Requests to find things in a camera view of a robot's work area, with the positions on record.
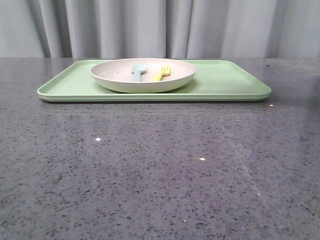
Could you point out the light blue plastic spoon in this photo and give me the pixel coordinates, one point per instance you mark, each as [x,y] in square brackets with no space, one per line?
[137,71]

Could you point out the cream speckled plate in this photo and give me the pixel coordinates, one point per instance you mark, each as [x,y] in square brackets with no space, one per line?
[117,75]

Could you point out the light green plastic tray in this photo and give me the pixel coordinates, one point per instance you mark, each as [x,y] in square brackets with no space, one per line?
[214,80]

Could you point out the grey pleated curtain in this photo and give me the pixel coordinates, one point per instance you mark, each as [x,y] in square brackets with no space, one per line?
[178,29]

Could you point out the yellow plastic fork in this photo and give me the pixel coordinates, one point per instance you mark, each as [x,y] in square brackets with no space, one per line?
[164,71]

